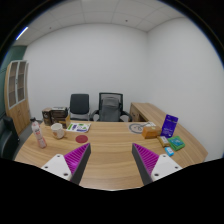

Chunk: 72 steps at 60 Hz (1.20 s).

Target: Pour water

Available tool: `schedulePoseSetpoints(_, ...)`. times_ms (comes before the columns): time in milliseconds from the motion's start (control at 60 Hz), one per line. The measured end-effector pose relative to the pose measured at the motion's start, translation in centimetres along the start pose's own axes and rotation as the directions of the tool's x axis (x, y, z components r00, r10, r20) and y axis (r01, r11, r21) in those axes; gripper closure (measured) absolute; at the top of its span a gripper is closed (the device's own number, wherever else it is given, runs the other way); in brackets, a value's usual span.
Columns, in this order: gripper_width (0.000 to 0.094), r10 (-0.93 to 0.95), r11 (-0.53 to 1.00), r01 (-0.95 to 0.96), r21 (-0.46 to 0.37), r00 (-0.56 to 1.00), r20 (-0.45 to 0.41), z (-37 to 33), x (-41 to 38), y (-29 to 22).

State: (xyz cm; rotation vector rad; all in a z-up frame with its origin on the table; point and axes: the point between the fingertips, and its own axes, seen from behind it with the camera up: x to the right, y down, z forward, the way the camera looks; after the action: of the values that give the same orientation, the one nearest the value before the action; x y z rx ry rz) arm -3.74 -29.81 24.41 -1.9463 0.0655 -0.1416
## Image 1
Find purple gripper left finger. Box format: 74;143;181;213
42;143;91;185

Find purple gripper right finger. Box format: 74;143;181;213
132;143;182;185

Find clear plastic water bottle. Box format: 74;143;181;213
30;117;47;148

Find small blue packet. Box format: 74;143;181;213
165;147;174;156

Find yellow snack packet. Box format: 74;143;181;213
158;136;170;147

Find round red coaster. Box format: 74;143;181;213
75;135;88;143

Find orange cardboard box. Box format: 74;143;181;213
142;126;162;139

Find green packet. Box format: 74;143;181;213
168;136;185;151

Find white printed booklet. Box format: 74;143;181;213
67;123;91;133

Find white ceramic mug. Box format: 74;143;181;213
51;123;65;139

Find round grey coaster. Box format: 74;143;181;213
129;123;144;134

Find purple standing box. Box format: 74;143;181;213
161;114;178;138

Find dark printed box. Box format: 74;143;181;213
51;107;68;123

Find wooden side desk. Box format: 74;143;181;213
130;102;166;126

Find black office chair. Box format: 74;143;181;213
70;94;90;121

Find brown cardboard box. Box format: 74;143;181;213
42;108;52;126

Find black leather armchair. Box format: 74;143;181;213
0;116;20;160

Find grey mesh office chair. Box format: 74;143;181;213
90;92;132;122

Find wooden glass-door cabinet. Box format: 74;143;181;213
4;60;30;135

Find ceiling light strip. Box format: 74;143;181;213
15;26;29;41

